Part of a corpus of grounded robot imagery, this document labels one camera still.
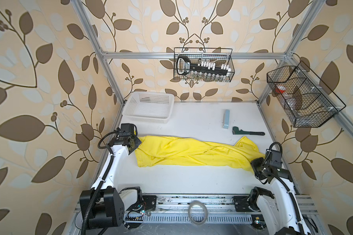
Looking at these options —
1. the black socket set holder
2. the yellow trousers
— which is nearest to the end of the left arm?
the yellow trousers

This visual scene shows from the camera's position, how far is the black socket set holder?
84cm

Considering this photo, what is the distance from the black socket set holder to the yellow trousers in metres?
0.43

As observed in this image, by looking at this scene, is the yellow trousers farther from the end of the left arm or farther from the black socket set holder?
the black socket set holder

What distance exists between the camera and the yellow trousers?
2.81ft
